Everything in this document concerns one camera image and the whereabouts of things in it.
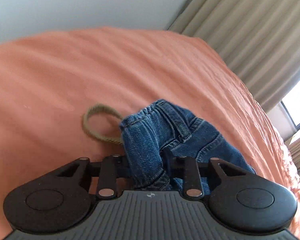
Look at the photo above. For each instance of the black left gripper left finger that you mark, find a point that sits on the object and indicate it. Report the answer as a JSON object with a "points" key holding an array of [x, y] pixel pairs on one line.
{"points": [[65, 196]]}

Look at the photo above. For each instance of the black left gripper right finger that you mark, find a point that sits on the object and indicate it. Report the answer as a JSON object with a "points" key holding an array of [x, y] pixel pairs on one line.
{"points": [[237, 199]]}

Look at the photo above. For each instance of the blue denim jeans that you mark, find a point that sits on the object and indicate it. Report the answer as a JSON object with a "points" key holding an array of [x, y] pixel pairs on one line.
{"points": [[166, 126]]}

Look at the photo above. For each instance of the window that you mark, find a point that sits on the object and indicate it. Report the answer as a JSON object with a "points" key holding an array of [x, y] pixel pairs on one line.
{"points": [[291, 103]]}

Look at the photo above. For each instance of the orange bed sheet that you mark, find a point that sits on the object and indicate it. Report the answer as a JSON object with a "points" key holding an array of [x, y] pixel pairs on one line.
{"points": [[48, 81]]}

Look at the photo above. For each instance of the beige curtain left panel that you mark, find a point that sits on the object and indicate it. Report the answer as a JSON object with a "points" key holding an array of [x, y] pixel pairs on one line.
{"points": [[259, 40]]}

